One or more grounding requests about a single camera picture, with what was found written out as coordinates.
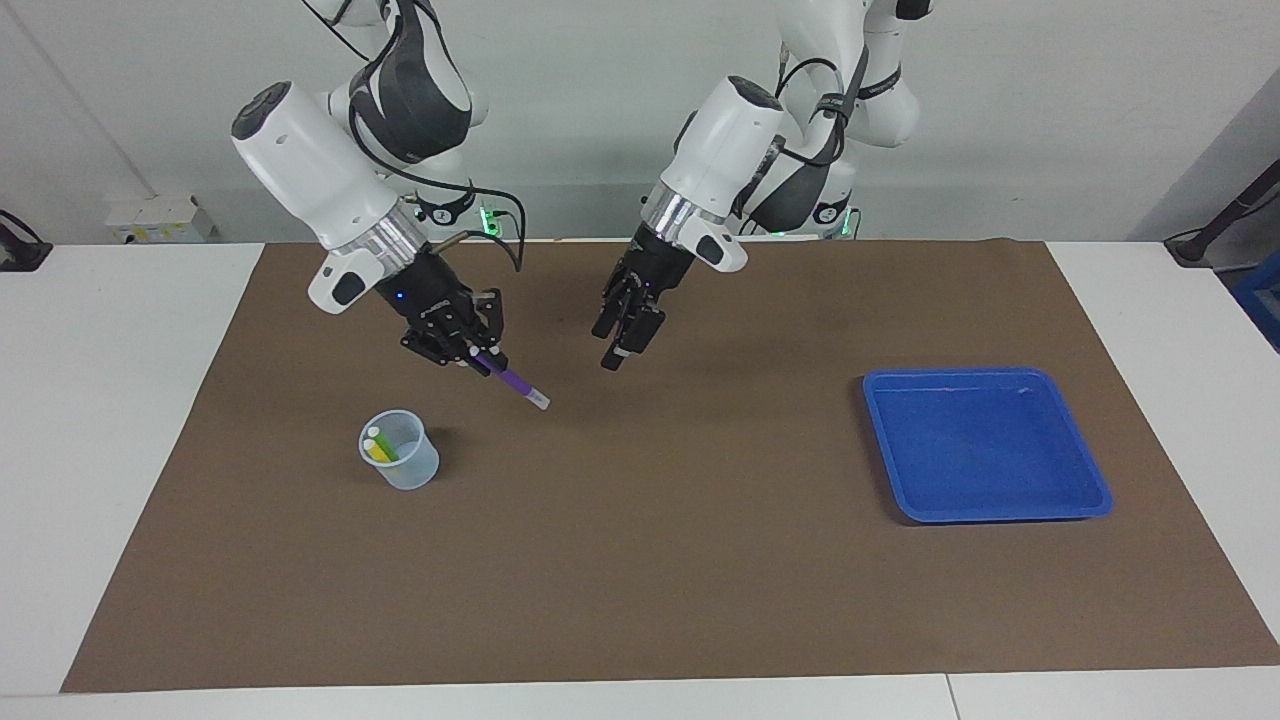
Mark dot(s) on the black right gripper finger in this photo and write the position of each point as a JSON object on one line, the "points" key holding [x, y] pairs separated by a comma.
{"points": [[440, 350], [492, 325]]}

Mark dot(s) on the brown table mat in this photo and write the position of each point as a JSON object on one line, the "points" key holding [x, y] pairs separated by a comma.
{"points": [[640, 580]]}

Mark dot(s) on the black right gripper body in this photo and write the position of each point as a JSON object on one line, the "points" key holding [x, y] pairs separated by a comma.
{"points": [[425, 295]]}

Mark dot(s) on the black angled stand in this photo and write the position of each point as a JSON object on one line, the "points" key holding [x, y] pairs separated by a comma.
{"points": [[1215, 225]]}

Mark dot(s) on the white power strip box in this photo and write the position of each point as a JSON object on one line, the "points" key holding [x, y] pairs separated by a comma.
{"points": [[160, 220]]}

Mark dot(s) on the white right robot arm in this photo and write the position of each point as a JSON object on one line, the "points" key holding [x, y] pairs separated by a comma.
{"points": [[310, 170]]}

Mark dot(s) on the green marker pen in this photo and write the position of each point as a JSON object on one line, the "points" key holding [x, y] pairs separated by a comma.
{"points": [[388, 450]]}

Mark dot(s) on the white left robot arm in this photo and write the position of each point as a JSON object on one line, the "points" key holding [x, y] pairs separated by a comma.
{"points": [[730, 140]]}

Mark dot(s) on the yellow marker pen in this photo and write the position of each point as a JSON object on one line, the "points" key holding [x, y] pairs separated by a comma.
{"points": [[375, 448]]}

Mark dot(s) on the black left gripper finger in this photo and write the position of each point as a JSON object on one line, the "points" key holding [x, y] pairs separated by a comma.
{"points": [[638, 335], [610, 315]]}

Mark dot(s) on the black clamp stand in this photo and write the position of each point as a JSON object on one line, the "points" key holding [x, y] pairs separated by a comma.
{"points": [[20, 250]]}

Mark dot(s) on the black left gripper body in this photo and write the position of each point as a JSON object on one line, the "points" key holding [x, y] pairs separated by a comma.
{"points": [[650, 270]]}

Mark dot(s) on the blue plastic tray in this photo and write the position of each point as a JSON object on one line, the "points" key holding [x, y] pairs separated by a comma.
{"points": [[980, 450]]}

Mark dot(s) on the purple marker pen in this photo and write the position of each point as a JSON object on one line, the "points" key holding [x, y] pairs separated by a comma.
{"points": [[520, 383]]}

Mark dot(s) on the translucent plastic cup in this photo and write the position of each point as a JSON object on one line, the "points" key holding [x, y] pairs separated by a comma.
{"points": [[410, 472]]}

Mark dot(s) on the blue crate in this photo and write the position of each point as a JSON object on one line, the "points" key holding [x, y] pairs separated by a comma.
{"points": [[1260, 300]]}

